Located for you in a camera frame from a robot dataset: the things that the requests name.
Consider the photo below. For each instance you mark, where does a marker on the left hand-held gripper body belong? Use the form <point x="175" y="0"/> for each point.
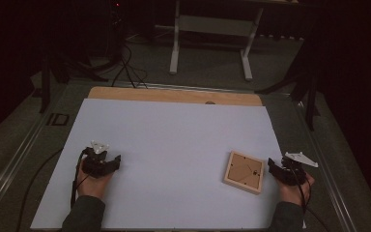
<point x="96" y="164"/>

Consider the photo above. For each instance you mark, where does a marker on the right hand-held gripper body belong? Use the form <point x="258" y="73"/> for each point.
<point x="291" y="172"/>

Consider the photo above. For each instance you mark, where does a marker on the person's right hand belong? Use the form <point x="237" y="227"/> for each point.
<point x="291" y="195"/>

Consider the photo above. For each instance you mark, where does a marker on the person's left hand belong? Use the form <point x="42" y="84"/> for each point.
<point x="93" y="187"/>

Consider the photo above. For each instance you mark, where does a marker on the large white sheet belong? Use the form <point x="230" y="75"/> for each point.
<point x="174" y="135"/>

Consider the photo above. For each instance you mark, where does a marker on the black metal stand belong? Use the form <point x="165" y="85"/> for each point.
<point x="310" y="103"/>
<point x="46" y="90"/>

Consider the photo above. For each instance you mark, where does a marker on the dark rack with red light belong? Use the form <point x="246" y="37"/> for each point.
<point x="116" y="19"/>

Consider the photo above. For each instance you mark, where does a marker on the metal floor rail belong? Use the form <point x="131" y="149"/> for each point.
<point x="330" y="180"/>
<point x="9" y="167"/>

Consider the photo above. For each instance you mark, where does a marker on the black rectangular bracket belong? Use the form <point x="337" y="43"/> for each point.
<point x="58" y="119"/>

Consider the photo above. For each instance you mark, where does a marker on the white metal table frame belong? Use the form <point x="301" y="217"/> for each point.
<point x="215" y="25"/>

